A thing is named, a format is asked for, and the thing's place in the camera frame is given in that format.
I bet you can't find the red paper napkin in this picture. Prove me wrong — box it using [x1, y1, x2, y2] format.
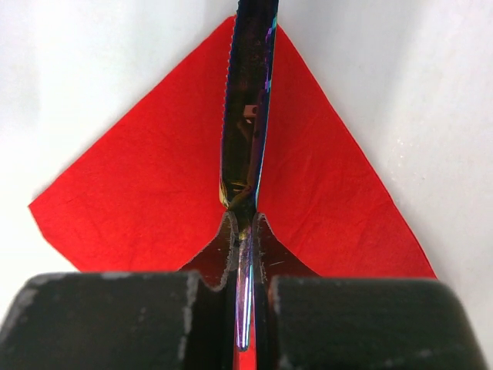
[29, 17, 434, 280]

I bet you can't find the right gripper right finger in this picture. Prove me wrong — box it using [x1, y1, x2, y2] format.
[253, 214, 487, 369]

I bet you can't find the iridescent knife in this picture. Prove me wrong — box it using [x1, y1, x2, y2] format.
[220, 1, 279, 352]

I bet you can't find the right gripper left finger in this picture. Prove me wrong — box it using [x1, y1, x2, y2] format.
[1, 212, 239, 369]

